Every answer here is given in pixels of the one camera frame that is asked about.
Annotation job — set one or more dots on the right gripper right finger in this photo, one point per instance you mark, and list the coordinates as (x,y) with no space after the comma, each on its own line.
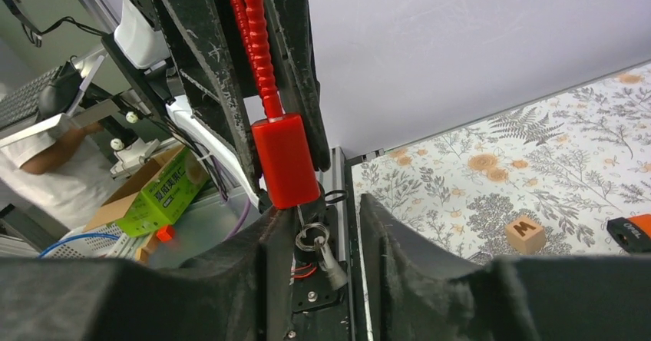
(420,291)

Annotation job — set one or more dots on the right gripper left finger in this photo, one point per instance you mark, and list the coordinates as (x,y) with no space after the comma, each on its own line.
(239,290)

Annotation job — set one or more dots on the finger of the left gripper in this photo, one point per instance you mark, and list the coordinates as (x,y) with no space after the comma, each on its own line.
(293,56)
(206,48)

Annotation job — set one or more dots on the red cable lock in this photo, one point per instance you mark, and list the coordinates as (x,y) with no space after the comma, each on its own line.
(280,138)

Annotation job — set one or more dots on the silver cable lock keys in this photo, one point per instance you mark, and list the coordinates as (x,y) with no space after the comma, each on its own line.
(314,237)

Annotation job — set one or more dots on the orange black padlock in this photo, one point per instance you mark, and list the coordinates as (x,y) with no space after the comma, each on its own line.
(632,234)

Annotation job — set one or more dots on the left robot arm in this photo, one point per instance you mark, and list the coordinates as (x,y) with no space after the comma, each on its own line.
(203,140)

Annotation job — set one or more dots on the wooden letter cube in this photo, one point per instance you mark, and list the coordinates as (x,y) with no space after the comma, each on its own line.
(525,235)

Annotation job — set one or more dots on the cardboard box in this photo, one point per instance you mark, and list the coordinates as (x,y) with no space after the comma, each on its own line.
(155,196)

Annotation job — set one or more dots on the white basket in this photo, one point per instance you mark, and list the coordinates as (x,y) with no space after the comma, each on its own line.
(78,244)

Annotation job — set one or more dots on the person in white shirt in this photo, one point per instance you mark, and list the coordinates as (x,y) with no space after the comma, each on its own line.
(64,174)

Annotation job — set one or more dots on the floral table mat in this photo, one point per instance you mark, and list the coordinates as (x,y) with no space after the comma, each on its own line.
(570,163)

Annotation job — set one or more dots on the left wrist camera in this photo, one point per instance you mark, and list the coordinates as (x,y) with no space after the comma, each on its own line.
(142,46)

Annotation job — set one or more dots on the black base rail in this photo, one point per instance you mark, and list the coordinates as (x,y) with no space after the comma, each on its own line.
(320,312)

